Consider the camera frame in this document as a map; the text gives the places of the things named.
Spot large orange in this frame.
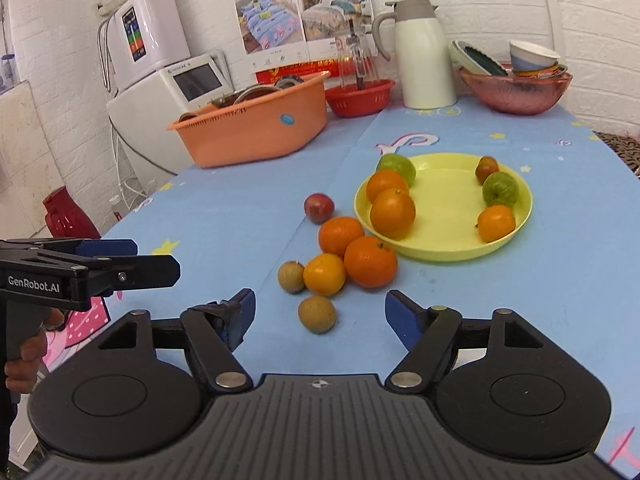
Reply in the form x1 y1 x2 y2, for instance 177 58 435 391
343 236 398 289

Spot brown kiwi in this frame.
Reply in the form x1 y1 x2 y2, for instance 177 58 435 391
297 296 337 334
277 260 305 294

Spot brown kiwi front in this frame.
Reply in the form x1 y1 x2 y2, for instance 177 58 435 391
297 296 337 334

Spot person's left hand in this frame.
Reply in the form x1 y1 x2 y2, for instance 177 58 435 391
4 309 64 394

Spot red plastic jug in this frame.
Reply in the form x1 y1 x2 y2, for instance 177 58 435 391
42 186 101 240

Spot yellow orange on table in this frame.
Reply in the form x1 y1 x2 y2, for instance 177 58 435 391
303 252 346 297

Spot orange front on plate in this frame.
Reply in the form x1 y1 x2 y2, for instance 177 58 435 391
370 188 416 238

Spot small orange right on plate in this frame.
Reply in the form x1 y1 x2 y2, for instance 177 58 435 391
476 204 516 243

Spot orange on table rear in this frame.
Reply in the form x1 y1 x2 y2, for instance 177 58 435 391
318 216 364 257

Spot yellow plastic plate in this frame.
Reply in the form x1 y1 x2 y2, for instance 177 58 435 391
354 153 516 262

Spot white appliance with screen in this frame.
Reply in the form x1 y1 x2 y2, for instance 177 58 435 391
106 50 234 194

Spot blue patterned tablecloth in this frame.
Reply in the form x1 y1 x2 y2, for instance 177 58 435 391
41 94 640 478

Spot orange rear on plate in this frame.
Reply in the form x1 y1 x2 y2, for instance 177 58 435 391
366 169 409 204

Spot red apple on table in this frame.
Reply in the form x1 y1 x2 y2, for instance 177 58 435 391
304 193 335 224

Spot green apple right on plate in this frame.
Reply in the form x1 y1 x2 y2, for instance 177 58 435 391
483 171 520 208

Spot green apple on plate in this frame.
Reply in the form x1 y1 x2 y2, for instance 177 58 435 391
376 153 416 188
483 171 520 208

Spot orange plastic basin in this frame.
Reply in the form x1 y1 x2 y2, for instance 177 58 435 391
168 72 329 168

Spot green apple left on plate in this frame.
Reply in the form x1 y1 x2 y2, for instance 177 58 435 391
376 153 416 188

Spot small dark red fruit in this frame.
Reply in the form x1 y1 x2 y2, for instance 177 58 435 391
475 156 500 185

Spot white water purifier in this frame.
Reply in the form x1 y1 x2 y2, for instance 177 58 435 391
106 0 191 92

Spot red plastic basket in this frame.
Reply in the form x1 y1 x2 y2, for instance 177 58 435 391
326 79 395 118

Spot white thermos jug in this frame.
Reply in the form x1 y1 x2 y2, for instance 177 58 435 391
372 0 457 110

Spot pink glass bowl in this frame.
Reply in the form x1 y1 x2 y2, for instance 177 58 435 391
458 67 573 116

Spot clear glass bottles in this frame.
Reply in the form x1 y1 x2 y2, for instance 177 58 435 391
335 18 378 91

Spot white dish in bowl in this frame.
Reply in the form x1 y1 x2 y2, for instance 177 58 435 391
450 40 509 77

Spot white blue ceramic bowl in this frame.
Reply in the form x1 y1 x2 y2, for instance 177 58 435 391
509 40 561 72

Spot bedding wall poster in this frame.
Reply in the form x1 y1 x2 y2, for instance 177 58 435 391
234 0 373 84

